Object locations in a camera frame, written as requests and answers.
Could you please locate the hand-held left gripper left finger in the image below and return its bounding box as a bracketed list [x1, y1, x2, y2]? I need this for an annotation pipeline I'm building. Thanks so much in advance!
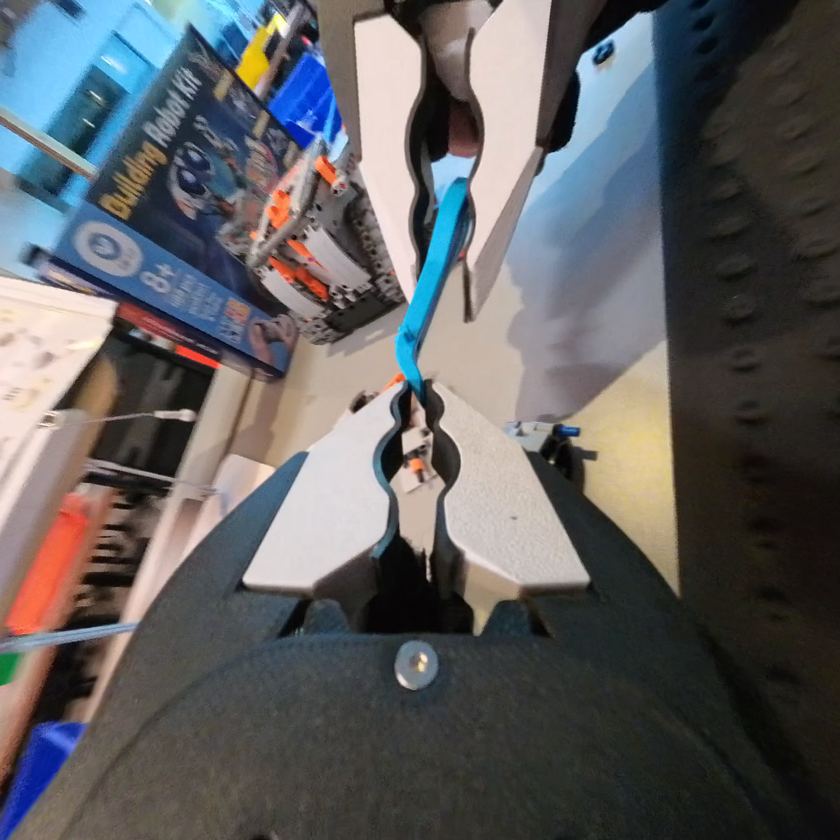
[243, 384, 412, 622]

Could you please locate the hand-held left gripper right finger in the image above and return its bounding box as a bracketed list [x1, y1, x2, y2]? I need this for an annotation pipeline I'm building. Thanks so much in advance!
[422, 381, 592, 632]

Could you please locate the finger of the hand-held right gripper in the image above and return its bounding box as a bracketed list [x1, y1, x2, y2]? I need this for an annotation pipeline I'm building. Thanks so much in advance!
[354, 13, 435, 282]
[461, 0, 552, 322]

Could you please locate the grey black wheel Lego assembly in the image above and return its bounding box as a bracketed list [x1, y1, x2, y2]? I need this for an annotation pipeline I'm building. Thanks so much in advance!
[504, 420, 581, 475]

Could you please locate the grey orange axle assembly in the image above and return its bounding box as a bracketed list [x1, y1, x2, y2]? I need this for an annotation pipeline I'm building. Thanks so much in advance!
[386, 371, 438, 494]

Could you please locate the light blue plastic tool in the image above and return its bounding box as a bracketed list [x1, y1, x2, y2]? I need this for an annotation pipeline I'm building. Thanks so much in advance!
[394, 177, 475, 404]

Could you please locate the person's right hand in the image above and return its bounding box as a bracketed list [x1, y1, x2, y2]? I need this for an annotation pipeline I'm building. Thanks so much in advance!
[447, 97, 484, 158]

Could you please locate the blue plastic bin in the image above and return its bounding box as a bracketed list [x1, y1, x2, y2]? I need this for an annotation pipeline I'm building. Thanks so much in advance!
[0, 721, 88, 811]
[268, 52, 343, 150]

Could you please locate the yellow plastic bin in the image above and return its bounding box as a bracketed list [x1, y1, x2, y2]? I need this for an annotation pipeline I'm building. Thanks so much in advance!
[235, 12, 291, 91]

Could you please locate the grey orange toy robot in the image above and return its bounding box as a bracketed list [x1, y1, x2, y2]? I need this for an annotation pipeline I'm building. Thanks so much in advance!
[246, 154, 408, 345]

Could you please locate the blue robot kit box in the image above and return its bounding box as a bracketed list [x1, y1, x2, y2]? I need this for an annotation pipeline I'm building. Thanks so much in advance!
[56, 23, 304, 382]

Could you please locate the black dimpled panel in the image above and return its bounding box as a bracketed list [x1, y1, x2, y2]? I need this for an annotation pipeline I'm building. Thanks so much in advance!
[651, 0, 840, 840]

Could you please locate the white instruction booklet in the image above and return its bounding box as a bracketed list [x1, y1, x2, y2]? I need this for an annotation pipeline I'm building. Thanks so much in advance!
[0, 276, 120, 460]

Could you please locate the white tipped thin cord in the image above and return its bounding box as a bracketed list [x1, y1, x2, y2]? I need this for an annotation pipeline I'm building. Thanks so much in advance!
[38, 408, 199, 429]

